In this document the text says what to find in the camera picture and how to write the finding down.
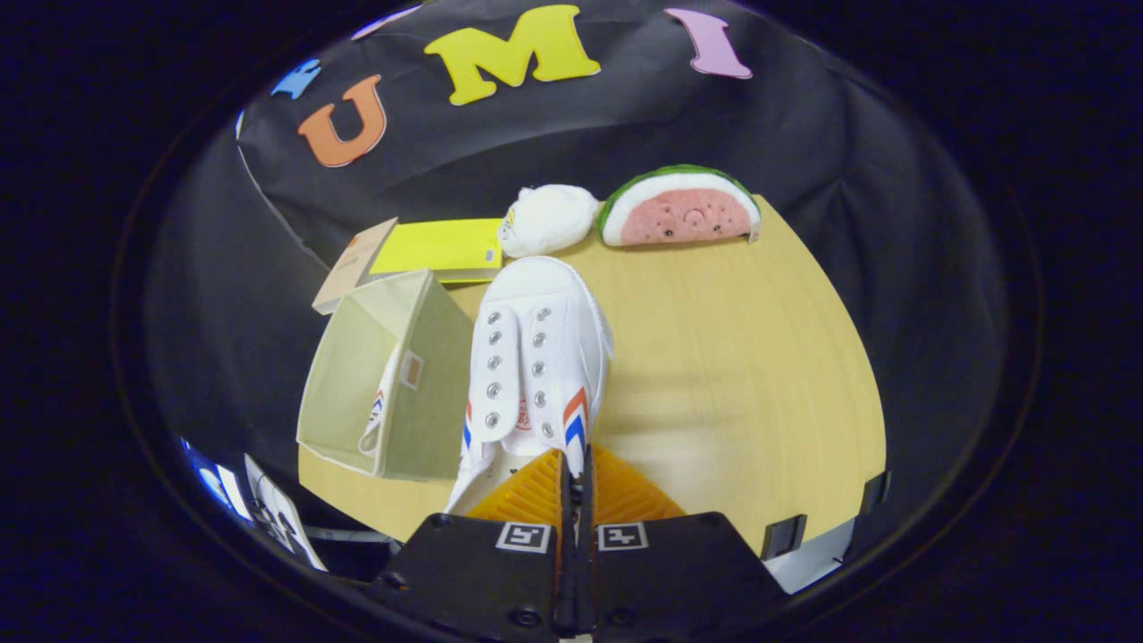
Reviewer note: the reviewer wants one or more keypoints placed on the black table edge bracket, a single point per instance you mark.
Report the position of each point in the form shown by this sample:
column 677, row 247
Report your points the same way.
column 784, row 536
column 875, row 491

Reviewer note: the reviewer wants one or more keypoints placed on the white plush toy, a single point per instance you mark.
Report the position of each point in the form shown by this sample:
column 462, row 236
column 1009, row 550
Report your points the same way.
column 549, row 221

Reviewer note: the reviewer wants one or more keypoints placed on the beige fabric storage box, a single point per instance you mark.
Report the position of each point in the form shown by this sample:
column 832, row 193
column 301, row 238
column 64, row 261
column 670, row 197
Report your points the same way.
column 438, row 393

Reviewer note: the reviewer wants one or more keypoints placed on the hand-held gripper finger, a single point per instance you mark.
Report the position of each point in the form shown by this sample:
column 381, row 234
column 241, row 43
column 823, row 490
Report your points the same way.
column 565, row 554
column 585, row 554

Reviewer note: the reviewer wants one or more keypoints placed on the blue glossy object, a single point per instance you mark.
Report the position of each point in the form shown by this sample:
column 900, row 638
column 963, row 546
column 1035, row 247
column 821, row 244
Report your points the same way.
column 214, row 482

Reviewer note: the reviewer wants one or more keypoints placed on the white printed sheet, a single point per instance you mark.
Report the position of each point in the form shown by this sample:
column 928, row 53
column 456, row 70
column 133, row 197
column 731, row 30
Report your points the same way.
column 281, row 513

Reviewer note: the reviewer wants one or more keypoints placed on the beige book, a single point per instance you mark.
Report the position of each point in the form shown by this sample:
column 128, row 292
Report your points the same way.
column 353, row 263

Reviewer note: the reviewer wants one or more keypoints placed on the white canvas shoe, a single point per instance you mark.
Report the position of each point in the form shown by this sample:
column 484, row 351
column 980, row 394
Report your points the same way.
column 379, row 420
column 545, row 304

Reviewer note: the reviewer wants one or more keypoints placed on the yellow book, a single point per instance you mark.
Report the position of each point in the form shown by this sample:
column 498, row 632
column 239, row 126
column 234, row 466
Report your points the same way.
column 438, row 246

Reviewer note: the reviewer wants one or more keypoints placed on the watermelon slice plush toy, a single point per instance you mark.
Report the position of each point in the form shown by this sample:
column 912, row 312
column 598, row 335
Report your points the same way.
column 683, row 214

